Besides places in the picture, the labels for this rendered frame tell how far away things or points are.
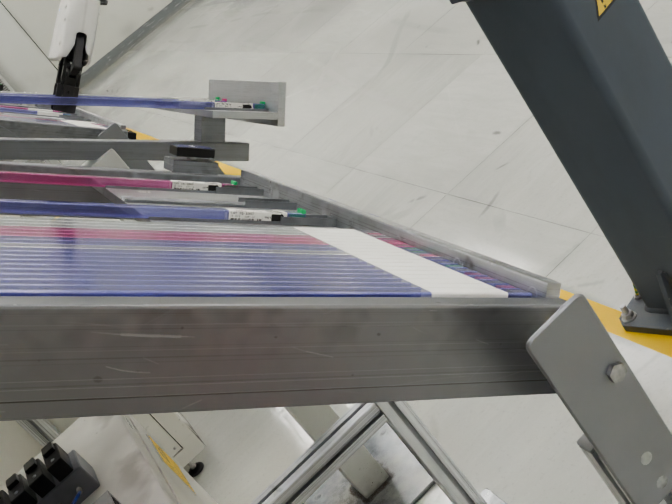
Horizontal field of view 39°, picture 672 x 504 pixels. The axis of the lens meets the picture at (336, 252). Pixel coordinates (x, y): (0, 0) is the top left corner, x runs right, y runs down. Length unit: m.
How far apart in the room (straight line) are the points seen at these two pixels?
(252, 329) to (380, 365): 0.09
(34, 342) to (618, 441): 0.36
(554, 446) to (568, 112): 0.56
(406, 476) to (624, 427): 1.17
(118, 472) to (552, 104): 0.85
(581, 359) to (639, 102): 0.94
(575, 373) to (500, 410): 1.19
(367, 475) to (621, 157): 0.74
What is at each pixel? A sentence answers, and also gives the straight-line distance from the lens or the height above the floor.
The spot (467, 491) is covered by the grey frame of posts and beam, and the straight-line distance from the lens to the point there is 1.56.
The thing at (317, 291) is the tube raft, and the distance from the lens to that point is 0.58.
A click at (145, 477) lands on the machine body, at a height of 0.62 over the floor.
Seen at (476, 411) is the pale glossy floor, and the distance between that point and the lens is 1.81.
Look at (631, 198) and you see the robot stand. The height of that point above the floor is 0.28.
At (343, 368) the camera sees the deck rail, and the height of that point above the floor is 0.81.
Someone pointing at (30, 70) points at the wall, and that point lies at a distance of 8.62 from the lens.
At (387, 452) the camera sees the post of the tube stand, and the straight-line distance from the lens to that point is 1.86.
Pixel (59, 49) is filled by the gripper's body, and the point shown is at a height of 0.97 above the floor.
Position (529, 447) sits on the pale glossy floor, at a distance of 1.68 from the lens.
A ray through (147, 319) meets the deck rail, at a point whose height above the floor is 0.91.
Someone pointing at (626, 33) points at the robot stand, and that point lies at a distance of 1.49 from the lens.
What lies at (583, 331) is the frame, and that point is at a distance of 0.59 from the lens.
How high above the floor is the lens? 1.09
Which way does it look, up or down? 24 degrees down
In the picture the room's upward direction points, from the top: 37 degrees counter-clockwise
